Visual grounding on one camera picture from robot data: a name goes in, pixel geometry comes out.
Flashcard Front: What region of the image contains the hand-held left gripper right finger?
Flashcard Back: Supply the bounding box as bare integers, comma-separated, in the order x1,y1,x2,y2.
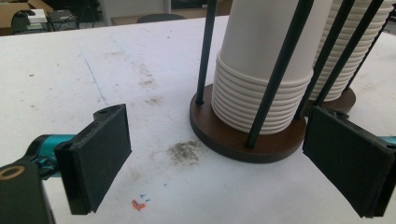
302,105,396,218

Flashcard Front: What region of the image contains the brown cardboard box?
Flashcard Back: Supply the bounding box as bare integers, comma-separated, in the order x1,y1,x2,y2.
0,0,54,30

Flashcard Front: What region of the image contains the black round stool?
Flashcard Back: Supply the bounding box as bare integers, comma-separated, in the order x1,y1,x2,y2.
136,12,187,24

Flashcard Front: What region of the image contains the small white box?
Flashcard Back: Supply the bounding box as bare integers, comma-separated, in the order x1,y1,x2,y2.
27,8,49,25

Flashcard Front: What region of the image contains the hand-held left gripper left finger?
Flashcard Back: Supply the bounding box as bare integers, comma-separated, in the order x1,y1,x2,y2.
53,103,133,217

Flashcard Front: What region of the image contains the tall stack of white cups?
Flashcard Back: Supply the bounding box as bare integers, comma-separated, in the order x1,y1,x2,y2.
309,0,396,103

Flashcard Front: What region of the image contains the short stack of white cups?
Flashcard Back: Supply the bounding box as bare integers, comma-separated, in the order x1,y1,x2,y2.
210,0,334,136

